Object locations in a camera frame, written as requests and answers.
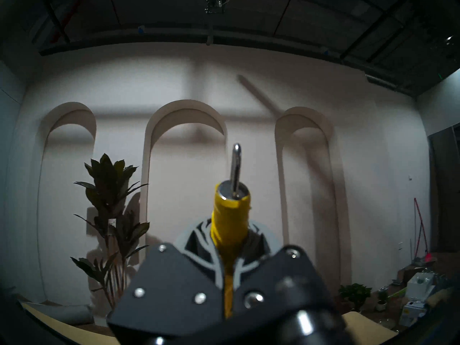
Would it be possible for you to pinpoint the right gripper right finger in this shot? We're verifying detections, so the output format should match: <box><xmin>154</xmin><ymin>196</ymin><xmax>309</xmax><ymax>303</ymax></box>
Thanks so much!
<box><xmin>231</xmin><ymin>221</ymin><xmax>355</xmax><ymax>345</ymax></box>

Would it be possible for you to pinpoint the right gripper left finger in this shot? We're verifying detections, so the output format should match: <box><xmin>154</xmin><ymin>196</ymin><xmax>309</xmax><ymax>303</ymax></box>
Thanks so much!
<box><xmin>106</xmin><ymin>218</ymin><xmax>229</xmax><ymax>345</ymax></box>

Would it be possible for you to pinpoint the yellow handled butter knife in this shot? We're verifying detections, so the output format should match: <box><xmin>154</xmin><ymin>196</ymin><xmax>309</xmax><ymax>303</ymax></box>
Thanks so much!
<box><xmin>210</xmin><ymin>143</ymin><xmax>251</xmax><ymax>319</ymax></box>

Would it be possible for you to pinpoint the bushy small potted plant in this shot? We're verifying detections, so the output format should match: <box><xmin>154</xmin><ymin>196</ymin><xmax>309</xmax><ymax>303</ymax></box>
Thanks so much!
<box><xmin>338</xmin><ymin>283</ymin><xmax>372</xmax><ymax>312</ymax></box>

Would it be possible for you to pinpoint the tiny potted plant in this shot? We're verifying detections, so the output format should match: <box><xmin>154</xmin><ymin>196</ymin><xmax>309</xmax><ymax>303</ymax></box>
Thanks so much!
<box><xmin>376</xmin><ymin>289</ymin><xmax>390</xmax><ymax>312</ymax></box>

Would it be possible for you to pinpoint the tall potted plant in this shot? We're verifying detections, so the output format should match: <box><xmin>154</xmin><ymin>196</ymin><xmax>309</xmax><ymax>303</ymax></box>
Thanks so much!
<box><xmin>71</xmin><ymin>153</ymin><xmax>151</xmax><ymax>312</ymax></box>

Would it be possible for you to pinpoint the white cardboard box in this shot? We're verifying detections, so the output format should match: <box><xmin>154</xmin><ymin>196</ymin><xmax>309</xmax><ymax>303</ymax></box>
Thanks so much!
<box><xmin>399</xmin><ymin>300</ymin><xmax>428</xmax><ymax>327</ymax></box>

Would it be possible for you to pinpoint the white kitchen appliance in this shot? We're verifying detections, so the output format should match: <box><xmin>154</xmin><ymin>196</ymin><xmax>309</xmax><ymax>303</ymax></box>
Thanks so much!
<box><xmin>406</xmin><ymin>272</ymin><xmax>437</xmax><ymax>302</ymax></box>

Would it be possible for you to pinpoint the red handled broom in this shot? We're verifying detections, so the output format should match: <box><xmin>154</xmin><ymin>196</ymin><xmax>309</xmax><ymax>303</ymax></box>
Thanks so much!
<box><xmin>410</xmin><ymin>198</ymin><xmax>433</xmax><ymax>264</ymax></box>

